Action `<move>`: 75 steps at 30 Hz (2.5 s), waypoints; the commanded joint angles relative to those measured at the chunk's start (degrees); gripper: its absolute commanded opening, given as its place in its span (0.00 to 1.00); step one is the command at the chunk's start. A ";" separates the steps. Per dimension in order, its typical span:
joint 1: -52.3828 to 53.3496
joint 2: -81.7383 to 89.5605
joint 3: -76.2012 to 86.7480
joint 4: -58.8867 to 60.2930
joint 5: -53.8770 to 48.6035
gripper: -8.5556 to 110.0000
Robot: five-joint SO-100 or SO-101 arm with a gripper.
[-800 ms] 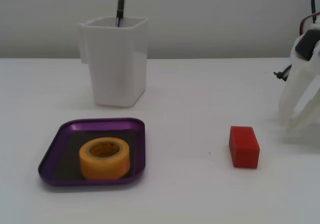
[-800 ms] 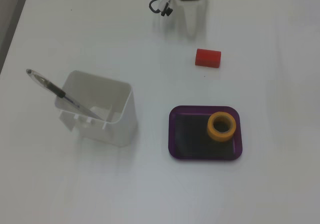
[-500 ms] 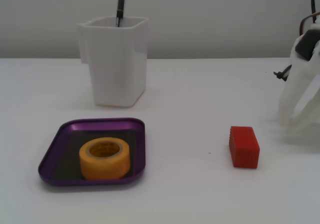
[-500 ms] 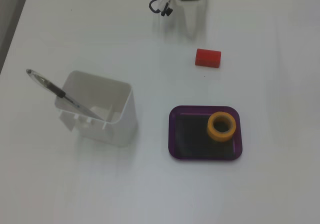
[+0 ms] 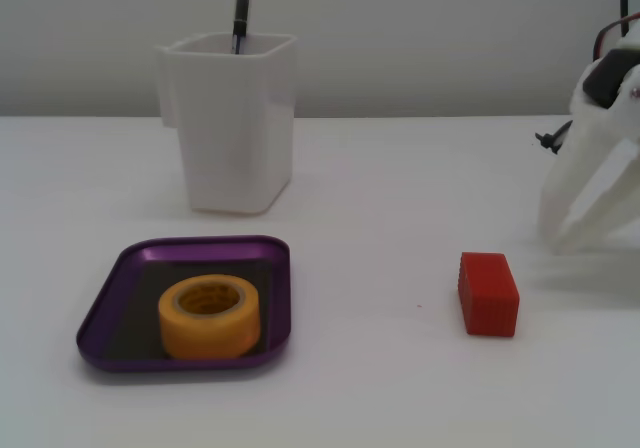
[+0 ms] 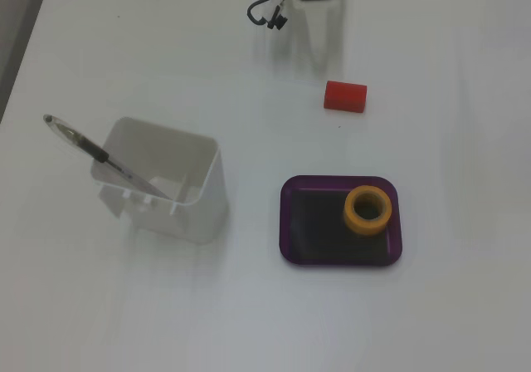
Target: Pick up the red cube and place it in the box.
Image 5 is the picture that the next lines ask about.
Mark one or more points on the purple metal tray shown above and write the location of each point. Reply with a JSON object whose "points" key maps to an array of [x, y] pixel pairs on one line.
{"points": [[125, 318]]}

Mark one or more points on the black ballpoint pen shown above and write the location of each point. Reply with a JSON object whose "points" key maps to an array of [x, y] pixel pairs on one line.
{"points": [[242, 13]]}

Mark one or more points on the white plastic pen holder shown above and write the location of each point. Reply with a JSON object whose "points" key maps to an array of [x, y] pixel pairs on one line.
{"points": [[235, 133]]}

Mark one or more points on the red cube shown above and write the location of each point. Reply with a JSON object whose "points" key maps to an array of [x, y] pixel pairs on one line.
{"points": [[490, 298]]}

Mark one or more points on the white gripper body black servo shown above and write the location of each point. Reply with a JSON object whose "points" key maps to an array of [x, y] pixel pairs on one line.
{"points": [[589, 154]]}

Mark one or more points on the yellow masking tape roll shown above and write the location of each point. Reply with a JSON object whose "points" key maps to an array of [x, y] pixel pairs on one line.
{"points": [[210, 333]]}

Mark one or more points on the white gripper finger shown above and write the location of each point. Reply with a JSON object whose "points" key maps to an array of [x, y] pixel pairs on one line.
{"points": [[612, 198], [575, 168]]}

